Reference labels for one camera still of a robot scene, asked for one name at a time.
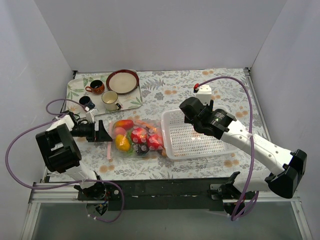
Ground white perforated plastic basket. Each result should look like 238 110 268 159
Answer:
161 109 239 160

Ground green fake grapes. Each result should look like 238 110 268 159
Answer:
125 131 135 155

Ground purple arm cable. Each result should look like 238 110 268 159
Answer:
195 76 260 222
4 98 125 223

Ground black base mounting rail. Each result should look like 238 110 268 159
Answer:
105 176 241 211

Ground red fake tomato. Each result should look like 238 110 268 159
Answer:
131 127 148 144
147 134 164 151

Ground dark purple fake eggplant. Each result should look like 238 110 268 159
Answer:
133 143 150 156

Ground aluminium frame rail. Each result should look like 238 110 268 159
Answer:
28 182 79 204

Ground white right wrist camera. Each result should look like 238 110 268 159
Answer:
194 84 212 105

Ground red rimmed cream plate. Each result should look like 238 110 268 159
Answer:
105 69 140 95

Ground dark blue small cup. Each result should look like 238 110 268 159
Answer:
78 95 96 110

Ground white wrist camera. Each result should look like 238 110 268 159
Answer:
194 84 212 105
84 106 97 124

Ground pink fake peach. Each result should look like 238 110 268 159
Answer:
112 127 127 137

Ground cream enamel mug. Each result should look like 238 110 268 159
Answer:
101 90 122 112

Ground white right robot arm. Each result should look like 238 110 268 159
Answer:
179 97 307 199

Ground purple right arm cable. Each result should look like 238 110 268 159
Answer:
195 76 260 222

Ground floral serving tray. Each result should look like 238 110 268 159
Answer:
66 69 143 118

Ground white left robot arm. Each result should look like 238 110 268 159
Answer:
35 111 113 200

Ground brown orange teacup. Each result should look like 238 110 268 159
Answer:
85 80 105 95

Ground orange red fake mango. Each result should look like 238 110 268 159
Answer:
113 119 134 131

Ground clear zip top bag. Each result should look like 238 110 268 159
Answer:
107 118 167 159

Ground yellow fake bell pepper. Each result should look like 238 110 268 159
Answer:
115 134 131 152

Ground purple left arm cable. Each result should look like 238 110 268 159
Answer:
4 98 125 223

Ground floral patterned tablecloth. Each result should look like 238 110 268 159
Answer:
75 68 270 181

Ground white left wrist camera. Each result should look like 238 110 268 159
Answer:
84 106 97 124

